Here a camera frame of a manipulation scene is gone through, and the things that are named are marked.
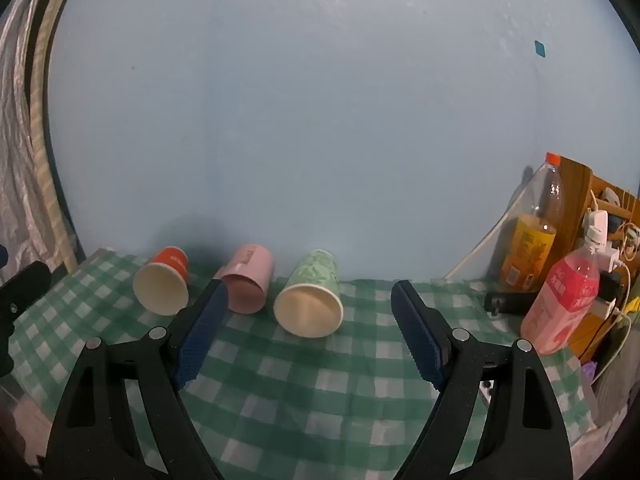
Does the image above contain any pink drink bottle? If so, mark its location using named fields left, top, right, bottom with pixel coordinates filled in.
left=520, top=225, right=608, bottom=356

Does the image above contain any black handle tool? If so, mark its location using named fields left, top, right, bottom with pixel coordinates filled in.
left=484, top=290, right=542, bottom=317

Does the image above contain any white power adapter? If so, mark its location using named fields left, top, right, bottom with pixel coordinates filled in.
left=584, top=210, right=610, bottom=248

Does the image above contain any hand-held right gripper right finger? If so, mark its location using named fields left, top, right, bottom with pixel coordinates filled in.
left=390, top=280, right=574, bottom=480

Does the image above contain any grey curtain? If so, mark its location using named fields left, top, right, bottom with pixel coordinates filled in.
left=0, top=0, right=83, bottom=281

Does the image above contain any white cable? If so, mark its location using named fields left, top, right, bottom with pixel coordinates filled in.
left=444, top=195, right=531, bottom=281

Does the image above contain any green patterned paper cup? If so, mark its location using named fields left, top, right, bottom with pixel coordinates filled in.
left=273, top=249, right=345, bottom=338

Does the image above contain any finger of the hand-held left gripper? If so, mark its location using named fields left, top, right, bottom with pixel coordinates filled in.
left=0, top=260, right=53, bottom=378

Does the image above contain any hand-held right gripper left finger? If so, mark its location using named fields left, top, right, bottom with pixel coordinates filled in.
left=46, top=278, right=230, bottom=480

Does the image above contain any orange paper cup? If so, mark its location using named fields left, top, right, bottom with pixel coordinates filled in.
left=132, top=246, right=190, bottom=316

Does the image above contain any green checkered tablecloth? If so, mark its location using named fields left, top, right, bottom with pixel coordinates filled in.
left=0, top=247, right=598, bottom=480

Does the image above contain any orange drink bottle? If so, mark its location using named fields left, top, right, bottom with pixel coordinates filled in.
left=499, top=152, right=566, bottom=292

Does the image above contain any wooden shelf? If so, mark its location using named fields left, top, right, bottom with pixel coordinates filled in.
left=542, top=156, right=640, bottom=361

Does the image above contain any pink paper cup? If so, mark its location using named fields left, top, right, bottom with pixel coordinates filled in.
left=214, top=244, right=275, bottom=315

